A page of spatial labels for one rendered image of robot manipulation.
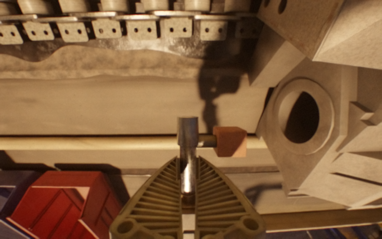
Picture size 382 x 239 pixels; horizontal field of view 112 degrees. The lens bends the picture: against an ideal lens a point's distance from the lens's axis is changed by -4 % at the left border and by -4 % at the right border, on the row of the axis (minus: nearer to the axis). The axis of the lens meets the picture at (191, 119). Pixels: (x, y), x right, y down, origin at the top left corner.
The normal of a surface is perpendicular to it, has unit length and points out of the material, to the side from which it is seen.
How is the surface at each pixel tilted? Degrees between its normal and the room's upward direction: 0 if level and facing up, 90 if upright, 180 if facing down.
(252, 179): 0
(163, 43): 0
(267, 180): 0
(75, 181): 95
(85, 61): 18
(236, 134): 25
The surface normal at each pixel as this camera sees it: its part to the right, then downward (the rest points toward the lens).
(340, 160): -0.31, 0.62
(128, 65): 0.06, -0.28
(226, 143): 0.03, 0.11
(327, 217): -0.01, -0.84
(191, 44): 0.03, 0.52
